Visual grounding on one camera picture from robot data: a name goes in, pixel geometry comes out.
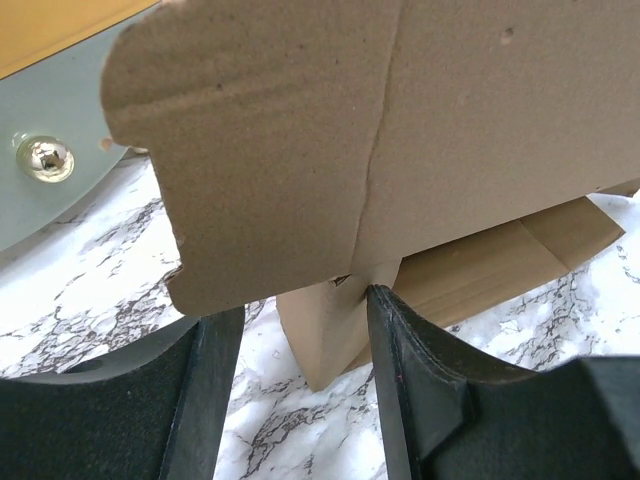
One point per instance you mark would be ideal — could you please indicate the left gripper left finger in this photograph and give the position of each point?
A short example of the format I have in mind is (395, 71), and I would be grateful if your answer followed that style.
(154, 409)

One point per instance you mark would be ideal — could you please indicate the cardboard box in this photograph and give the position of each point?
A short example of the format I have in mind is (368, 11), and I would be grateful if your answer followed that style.
(305, 150)

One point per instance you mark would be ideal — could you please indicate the round pastel drawer cabinet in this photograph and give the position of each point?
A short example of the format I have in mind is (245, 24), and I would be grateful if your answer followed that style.
(55, 145)

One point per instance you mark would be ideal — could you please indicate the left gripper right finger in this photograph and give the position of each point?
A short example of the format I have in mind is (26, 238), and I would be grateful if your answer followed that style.
(451, 411)

